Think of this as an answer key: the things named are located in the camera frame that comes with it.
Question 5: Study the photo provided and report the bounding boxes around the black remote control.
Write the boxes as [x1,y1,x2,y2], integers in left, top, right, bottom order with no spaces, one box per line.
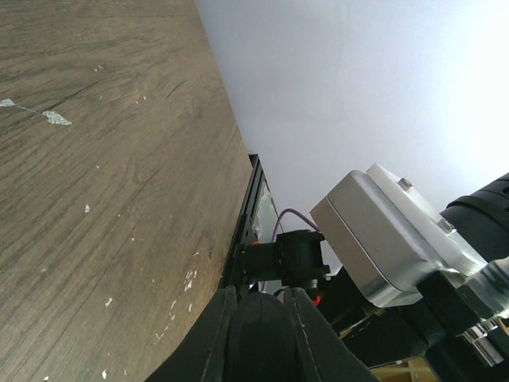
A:
[224,292,299,381]

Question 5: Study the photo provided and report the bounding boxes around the black enclosure frame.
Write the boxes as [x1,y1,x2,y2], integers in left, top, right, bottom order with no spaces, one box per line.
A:
[218,154,278,298]

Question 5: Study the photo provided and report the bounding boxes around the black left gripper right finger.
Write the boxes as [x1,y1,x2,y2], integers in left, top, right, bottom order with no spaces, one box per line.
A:
[283,288,378,382]

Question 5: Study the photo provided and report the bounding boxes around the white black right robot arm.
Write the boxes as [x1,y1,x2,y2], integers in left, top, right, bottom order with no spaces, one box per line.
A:
[233,165,508,381]

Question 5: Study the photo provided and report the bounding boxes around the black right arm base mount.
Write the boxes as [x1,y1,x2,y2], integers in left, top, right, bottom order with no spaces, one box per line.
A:
[228,218,259,300]

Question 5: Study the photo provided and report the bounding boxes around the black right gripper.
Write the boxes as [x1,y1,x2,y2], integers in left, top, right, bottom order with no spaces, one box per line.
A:
[317,259,508,381]

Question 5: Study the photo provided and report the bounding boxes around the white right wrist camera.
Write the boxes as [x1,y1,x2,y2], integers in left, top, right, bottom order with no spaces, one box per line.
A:
[311,164,508,308]

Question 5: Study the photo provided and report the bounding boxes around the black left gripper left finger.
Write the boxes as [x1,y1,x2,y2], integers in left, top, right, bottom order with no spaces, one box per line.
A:
[146,286,237,381]

